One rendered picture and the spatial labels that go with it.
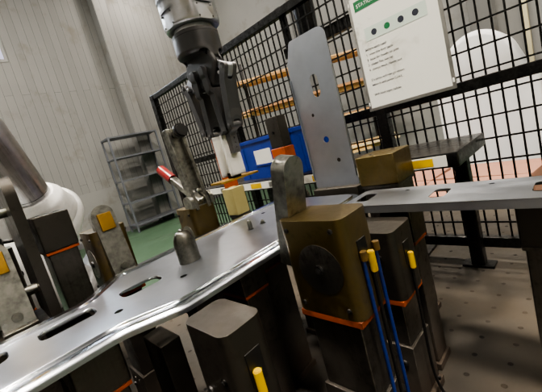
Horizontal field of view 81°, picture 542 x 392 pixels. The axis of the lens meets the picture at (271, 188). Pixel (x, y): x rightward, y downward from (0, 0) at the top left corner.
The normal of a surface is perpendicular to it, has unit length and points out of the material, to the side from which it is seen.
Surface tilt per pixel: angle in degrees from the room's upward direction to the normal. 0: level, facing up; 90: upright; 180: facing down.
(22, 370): 0
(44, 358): 0
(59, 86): 90
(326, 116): 90
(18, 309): 78
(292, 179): 102
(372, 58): 90
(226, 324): 0
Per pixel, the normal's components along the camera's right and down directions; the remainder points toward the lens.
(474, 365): -0.26, -0.95
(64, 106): 0.68, -0.07
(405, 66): -0.68, 0.29
